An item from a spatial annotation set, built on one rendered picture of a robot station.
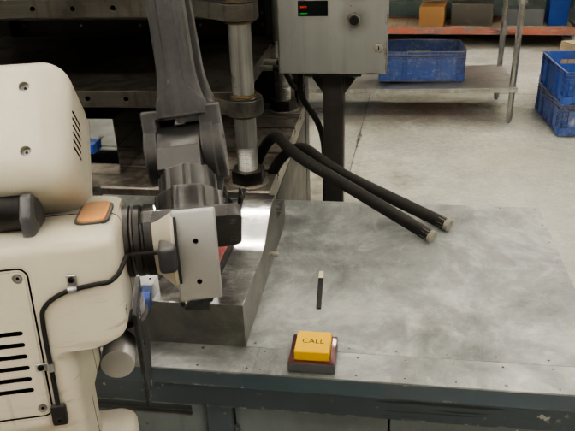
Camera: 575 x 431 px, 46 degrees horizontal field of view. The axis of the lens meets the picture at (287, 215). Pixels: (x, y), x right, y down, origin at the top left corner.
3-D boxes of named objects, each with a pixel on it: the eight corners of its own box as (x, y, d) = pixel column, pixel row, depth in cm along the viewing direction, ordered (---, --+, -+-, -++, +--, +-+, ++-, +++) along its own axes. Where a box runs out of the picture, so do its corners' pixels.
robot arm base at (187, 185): (137, 223, 76) (241, 214, 78) (133, 163, 80) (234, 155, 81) (145, 254, 84) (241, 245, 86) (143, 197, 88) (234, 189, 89)
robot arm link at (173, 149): (157, 180, 82) (202, 174, 82) (153, 112, 86) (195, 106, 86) (173, 214, 90) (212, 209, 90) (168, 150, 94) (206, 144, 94)
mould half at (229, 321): (246, 346, 122) (240, 283, 116) (109, 338, 125) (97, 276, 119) (285, 221, 166) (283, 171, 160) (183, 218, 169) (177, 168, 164)
